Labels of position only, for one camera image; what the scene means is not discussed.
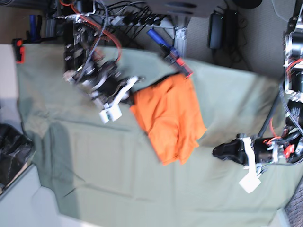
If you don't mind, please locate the black plastic bag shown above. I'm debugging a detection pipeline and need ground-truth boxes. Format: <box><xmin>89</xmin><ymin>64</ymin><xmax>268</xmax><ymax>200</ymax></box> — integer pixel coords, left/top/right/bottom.
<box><xmin>0</xmin><ymin>123</ymin><xmax>34</xmax><ymax>189</ymax></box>

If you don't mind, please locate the orange T-shirt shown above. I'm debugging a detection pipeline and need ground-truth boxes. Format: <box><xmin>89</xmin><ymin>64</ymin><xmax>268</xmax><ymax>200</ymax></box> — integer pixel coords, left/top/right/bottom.
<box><xmin>130</xmin><ymin>74</ymin><xmax>207</xmax><ymax>165</ymax></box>

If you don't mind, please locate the grey patterned chair corner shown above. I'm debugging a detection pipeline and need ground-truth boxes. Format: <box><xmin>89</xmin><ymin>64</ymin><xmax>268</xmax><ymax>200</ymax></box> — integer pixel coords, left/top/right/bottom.
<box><xmin>285</xmin><ymin>178</ymin><xmax>303</xmax><ymax>227</ymax></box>

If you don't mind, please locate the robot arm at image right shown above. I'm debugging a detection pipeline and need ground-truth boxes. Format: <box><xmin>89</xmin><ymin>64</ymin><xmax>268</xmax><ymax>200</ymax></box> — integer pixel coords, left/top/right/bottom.
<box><xmin>212</xmin><ymin>0</ymin><xmax>303</xmax><ymax>176</ymax></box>

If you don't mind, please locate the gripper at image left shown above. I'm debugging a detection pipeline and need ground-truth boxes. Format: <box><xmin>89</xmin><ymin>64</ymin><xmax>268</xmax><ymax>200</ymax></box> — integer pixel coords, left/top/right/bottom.
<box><xmin>63</xmin><ymin>61</ymin><xmax>144</xmax><ymax>111</ymax></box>

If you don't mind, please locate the blue clamp at centre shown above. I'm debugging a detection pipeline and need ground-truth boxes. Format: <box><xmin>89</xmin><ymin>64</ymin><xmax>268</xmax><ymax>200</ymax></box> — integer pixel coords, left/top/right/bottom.
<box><xmin>147</xmin><ymin>29</ymin><xmax>193</xmax><ymax>77</ymax></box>

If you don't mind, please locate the black power adapter outer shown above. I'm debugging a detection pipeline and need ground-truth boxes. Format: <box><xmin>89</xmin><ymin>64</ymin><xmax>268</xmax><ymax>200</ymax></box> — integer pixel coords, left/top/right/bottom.
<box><xmin>224</xmin><ymin>9</ymin><xmax>239</xmax><ymax>47</ymax></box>

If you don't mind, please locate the black power adapter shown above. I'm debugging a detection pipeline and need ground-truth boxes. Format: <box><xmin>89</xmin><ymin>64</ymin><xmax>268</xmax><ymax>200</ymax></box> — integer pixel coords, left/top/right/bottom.
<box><xmin>224</xmin><ymin>9</ymin><xmax>239</xmax><ymax>47</ymax></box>
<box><xmin>207</xmin><ymin>13</ymin><xmax>223</xmax><ymax>50</ymax></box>

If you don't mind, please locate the power strip with plugs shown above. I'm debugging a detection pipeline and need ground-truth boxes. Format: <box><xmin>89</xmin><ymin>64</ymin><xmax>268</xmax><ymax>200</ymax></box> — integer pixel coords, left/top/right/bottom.
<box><xmin>109</xmin><ymin>13</ymin><xmax>167</xmax><ymax>26</ymax></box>

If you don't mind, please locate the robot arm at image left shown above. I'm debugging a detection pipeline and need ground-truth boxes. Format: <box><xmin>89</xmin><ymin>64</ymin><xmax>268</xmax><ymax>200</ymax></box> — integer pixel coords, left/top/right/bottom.
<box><xmin>57</xmin><ymin>0</ymin><xmax>142</xmax><ymax>110</ymax></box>

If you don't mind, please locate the aluminium frame post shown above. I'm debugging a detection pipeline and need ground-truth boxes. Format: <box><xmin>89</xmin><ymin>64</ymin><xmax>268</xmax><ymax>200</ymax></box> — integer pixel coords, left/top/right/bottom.
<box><xmin>164</xmin><ymin>15</ymin><xmax>191</xmax><ymax>58</ymax></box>

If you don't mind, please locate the black power adapter inner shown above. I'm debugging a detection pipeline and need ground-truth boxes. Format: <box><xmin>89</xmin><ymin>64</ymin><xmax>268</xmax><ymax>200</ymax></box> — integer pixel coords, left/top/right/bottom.
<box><xmin>207</xmin><ymin>13</ymin><xmax>223</xmax><ymax>50</ymax></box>

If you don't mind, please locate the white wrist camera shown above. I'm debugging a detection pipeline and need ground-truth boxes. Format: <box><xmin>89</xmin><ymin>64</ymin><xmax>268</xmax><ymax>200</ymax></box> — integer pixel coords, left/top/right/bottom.
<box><xmin>99</xmin><ymin>105</ymin><xmax>122</xmax><ymax>123</ymax></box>
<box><xmin>239</xmin><ymin>173</ymin><xmax>261</xmax><ymax>193</ymax></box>

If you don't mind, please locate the blue clamp at left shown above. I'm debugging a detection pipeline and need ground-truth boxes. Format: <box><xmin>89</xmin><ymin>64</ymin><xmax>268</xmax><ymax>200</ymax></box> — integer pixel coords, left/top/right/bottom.
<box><xmin>11</xmin><ymin>15</ymin><xmax>58</xmax><ymax>64</ymax></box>

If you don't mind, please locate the blue clamp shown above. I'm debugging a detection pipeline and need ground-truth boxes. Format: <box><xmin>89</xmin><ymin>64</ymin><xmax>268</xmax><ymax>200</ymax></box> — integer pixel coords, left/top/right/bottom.
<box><xmin>11</xmin><ymin>15</ymin><xmax>58</xmax><ymax>64</ymax></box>
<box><xmin>147</xmin><ymin>29</ymin><xmax>193</xmax><ymax>77</ymax></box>

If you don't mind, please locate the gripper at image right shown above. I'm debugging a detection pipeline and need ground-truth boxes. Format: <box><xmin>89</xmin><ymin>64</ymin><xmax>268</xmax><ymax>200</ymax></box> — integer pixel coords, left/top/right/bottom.
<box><xmin>212</xmin><ymin>133</ymin><xmax>295</xmax><ymax>176</ymax></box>

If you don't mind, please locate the green table cloth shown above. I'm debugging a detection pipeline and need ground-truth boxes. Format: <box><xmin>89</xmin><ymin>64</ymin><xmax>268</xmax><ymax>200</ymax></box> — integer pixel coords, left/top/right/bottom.
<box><xmin>17</xmin><ymin>44</ymin><xmax>303</xmax><ymax>227</ymax></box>

